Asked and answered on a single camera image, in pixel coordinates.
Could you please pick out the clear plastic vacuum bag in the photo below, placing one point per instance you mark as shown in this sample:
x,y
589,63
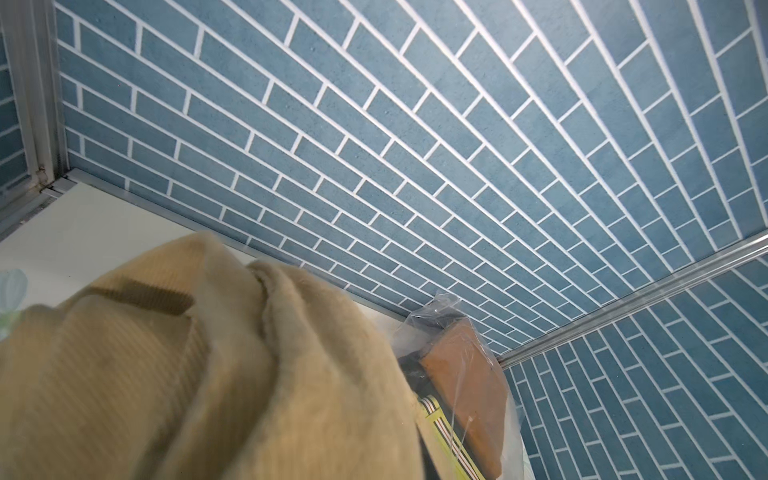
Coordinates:
x,y
418,329

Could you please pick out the neon yellow garment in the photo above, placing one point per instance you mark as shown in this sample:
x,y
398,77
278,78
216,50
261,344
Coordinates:
x,y
445,457

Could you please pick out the beige trousers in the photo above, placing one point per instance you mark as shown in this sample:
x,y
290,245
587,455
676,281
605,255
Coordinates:
x,y
186,363

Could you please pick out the brown folded garment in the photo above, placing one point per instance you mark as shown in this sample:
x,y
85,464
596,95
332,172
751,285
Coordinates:
x,y
472,385

